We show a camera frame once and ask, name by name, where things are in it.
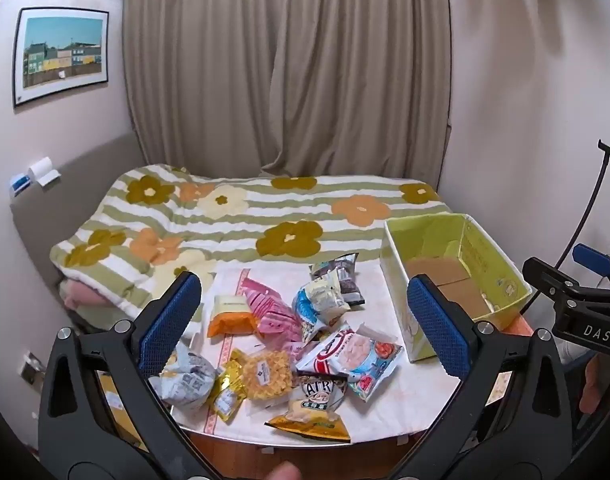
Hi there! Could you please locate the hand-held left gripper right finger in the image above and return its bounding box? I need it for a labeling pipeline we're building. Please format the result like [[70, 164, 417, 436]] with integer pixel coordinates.
[[385, 274, 578, 480]]

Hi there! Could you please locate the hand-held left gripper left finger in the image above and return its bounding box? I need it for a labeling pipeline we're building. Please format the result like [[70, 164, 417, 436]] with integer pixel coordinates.
[[38, 271, 221, 480]]

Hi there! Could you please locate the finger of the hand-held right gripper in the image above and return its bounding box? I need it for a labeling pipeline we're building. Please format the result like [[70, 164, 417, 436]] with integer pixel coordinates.
[[522, 257, 610, 321], [572, 244, 610, 281]]

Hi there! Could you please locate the orange snack packet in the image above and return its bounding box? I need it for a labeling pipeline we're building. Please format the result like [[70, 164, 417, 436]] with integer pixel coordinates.
[[206, 294, 260, 338]]

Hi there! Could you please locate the green cardboard box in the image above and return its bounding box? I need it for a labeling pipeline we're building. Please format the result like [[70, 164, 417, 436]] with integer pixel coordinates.
[[383, 213, 533, 364]]

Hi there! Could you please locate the red white snack packet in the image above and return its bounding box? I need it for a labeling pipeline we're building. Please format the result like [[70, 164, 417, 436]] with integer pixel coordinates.
[[296, 325, 405, 403]]

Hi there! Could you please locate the pink striped snack packet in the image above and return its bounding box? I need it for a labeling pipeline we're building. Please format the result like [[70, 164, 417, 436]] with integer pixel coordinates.
[[240, 277, 298, 333]]

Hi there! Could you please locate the yellow noodle snack packet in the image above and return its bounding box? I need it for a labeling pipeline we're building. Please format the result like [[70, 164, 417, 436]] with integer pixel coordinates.
[[230, 349, 295, 402]]

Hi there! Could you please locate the pink strawberry snack packet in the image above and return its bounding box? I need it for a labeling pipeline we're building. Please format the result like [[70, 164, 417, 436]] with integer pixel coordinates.
[[257, 312, 306, 348]]

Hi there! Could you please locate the person's right hand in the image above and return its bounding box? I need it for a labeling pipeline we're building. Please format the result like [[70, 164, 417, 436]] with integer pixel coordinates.
[[580, 354, 610, 413]]

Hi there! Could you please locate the person's left hand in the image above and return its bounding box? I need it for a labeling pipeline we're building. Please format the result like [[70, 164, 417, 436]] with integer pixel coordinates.
[[257, 461, 302, 480]]

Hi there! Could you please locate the white table cloth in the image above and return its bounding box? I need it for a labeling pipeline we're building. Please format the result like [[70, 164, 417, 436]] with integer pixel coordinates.
[[172, 260, 466, 442]]

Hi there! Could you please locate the white grey snack packet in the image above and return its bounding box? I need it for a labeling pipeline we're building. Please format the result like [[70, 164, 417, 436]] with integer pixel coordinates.
[[148, 345, 218, 408]]

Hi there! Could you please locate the pink cloth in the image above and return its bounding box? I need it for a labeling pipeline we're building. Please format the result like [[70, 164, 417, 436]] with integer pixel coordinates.
[[60, 280, 111, 311]]

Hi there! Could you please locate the small yellow snack packet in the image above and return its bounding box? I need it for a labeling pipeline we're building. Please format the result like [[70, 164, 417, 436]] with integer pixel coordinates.
[[207, 367, 248, 423]]

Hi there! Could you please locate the yellow cardboard box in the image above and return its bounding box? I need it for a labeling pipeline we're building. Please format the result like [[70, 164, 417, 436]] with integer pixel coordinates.
[[96, 370, 148, 443]]

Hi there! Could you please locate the dark snack packet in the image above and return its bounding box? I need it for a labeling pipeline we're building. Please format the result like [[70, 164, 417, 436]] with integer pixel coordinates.
[[309, 252, 367, 307]]

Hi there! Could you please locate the blue white snack packet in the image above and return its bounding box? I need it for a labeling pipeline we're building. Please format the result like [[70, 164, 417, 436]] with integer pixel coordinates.
[[291, 280, 352, 345]]

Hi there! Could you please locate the floral striped blanket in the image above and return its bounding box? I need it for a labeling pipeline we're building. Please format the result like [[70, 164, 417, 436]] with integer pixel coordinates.
[[50, 162, 453, 321]]

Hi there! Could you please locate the yellow chips packet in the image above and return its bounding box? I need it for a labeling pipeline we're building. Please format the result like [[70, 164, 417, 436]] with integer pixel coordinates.
[[265, 372, 352, 443]]

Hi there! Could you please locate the grey padded headboard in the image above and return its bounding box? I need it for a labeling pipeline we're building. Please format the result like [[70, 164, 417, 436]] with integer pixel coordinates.
[[10, 132, 148, 333]]

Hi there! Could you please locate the white tissue roll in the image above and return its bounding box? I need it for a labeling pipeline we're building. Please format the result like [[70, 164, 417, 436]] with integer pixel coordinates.
[[28, 156, 61, 188]]

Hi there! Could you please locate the beige curtain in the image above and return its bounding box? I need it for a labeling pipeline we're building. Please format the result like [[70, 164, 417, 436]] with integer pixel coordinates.
[[121, 0, 453, 181]]

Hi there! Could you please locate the framed house picture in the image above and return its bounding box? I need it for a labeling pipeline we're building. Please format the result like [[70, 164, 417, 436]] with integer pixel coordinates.
[[12, 7, 110, 108]]

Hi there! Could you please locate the black cable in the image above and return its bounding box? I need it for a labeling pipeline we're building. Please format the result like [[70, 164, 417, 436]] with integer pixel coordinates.
[[552, 139, 610, 273]]

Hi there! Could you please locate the wall outlet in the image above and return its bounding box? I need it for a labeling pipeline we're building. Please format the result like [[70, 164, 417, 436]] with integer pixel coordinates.
[[19, 351, 48, 386]]

